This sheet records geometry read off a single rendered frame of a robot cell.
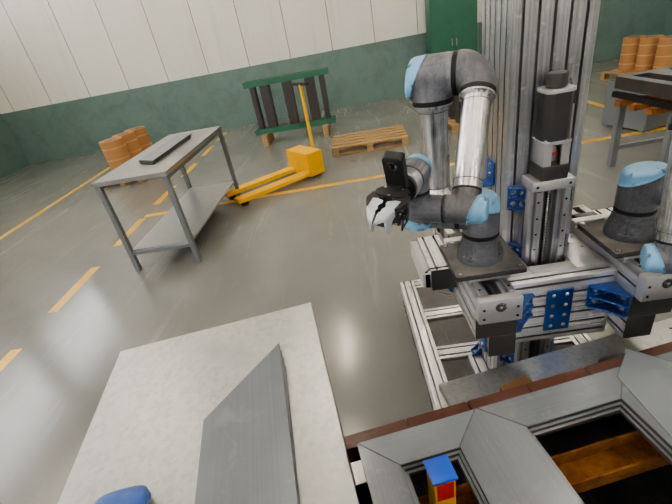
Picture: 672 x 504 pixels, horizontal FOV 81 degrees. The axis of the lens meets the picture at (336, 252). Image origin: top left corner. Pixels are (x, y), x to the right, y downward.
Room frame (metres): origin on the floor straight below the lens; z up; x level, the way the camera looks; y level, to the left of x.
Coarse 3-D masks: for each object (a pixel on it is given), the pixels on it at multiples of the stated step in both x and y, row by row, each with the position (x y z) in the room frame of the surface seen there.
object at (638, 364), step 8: (624, 360) 0.75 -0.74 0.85; (632, 360) 0.75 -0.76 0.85; (640, 360) 0.74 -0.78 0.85; (648, 360) 0.74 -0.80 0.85; (656, 360) 0.73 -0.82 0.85; (664, 360) 0.73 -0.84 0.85; (624, 368) 0.73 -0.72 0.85; (632, 368) 0.72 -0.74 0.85; (640, 368) 0.72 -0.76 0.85; (648, 368) 0.71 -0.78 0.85; (656, 368) 0.71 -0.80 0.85; (664, 368) 0.70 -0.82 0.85
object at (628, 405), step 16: (624, 400) 0.64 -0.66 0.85; (576, 416) 0.63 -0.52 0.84; (592, 416) 0.62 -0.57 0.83; (624, 416) 0.61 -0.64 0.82; (640, 416) 0.59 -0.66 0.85; (544, 432) 0.61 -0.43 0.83; (640, 432) 0.56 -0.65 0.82; (656, 432) 0.54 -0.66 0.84; (656, 448) 0.52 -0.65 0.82; (416, 464) 0.58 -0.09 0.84; (464, 464) 0.56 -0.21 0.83; (416, 496) 0.51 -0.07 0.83; (480, 496) 0.48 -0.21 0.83
